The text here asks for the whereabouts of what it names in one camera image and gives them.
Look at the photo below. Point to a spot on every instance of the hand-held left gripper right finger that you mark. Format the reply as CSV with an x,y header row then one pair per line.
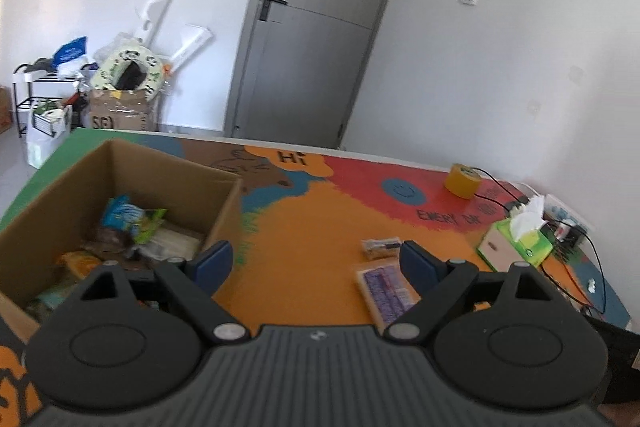
x,y
415,268

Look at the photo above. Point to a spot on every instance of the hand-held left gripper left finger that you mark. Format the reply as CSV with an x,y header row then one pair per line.
x,y
215,264

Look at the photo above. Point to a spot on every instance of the purple snack packet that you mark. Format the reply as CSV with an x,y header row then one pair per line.
x,y
382,289

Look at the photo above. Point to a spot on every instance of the white snack packet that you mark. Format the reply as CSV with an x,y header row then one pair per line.
x,y
172,243

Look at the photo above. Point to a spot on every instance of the blue snack packet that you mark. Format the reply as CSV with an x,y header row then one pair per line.
x,y
120,213

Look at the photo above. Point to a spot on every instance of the brown cardboard box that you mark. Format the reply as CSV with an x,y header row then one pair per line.
x,y
150,172

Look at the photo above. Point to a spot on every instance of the orange snack packet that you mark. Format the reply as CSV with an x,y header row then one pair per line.
x,y
77,264

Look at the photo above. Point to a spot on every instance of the clear snack packet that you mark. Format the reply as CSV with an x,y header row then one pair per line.
x,y
381,247

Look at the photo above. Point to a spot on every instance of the yellow tape roll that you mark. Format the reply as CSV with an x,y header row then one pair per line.
x,y
462,181

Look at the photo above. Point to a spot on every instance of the green tissue box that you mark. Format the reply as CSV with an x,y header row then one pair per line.
x,y
515,252

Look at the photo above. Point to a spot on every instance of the colourful printed mat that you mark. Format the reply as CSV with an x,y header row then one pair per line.
x,y
320,227

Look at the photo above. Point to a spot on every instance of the white tissue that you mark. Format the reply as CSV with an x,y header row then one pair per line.
x,y
527,214

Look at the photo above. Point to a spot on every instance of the white power strip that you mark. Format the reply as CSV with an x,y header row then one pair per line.
x,y
565,217

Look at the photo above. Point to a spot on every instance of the taped cardboard box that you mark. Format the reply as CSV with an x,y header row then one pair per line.
x,y
122,114

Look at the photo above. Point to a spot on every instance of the white plastic bag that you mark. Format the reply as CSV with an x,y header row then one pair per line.
x,y
42,147

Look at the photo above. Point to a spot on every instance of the short white board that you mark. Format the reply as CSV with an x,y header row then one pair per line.
x,y
192,44

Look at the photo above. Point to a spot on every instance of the panda print seat cushion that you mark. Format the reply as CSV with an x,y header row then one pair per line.
x,y
107,69

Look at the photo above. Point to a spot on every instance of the black metal rack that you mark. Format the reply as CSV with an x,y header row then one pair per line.
x,y
22,104

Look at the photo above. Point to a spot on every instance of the blue plastic bag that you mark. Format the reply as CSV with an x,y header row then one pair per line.
x,y
70,52

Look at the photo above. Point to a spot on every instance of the grey door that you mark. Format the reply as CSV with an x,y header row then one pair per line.
x,y
320,27

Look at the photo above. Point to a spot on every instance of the small brown carton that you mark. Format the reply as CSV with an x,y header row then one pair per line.
x,y
5,109

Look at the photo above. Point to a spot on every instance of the long white board with holes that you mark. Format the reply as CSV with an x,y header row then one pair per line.
x,y
162,2

